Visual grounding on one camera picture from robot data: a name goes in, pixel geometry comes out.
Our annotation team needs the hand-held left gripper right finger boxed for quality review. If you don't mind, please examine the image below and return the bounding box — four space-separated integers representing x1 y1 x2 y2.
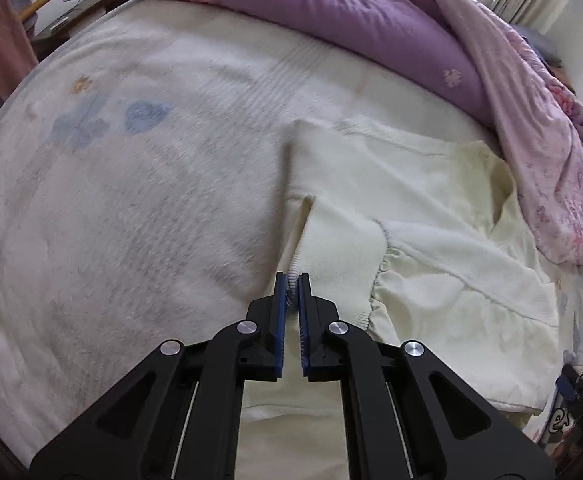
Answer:
297 273 556 480

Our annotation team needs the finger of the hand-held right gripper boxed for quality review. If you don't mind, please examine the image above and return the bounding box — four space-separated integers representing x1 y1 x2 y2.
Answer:
556 362 583 433

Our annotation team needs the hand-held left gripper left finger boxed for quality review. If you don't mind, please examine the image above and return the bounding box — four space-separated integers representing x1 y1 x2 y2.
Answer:
29 272 289 480

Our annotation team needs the cream knit sweater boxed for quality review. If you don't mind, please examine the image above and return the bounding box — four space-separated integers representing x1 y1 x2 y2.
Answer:
235 119 561 480

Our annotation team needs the white floral bed sheet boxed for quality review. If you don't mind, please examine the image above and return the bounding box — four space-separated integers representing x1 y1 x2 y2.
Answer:
0 0 583 471

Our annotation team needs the purple floral quilt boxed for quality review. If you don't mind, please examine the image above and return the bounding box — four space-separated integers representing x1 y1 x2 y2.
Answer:
138 0 583 266

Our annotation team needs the pink cloth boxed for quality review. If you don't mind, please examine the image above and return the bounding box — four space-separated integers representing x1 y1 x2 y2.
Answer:
0 0 39 103

